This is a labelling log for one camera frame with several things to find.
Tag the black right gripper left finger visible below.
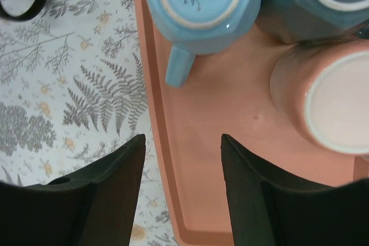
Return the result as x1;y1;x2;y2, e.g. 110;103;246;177
1;134;146;245

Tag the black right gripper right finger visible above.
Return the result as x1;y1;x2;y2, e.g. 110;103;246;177
221;134;368;246

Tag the peach pink mug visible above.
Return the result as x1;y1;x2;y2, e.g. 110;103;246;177
270;38;368;160

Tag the dark teal mug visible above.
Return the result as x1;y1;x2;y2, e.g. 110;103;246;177
255;0;368;43

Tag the light blue mug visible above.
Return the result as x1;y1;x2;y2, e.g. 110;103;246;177
146;0;261;88

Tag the terracotta pink tray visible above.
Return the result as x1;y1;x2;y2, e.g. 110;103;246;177
135;0;368;245

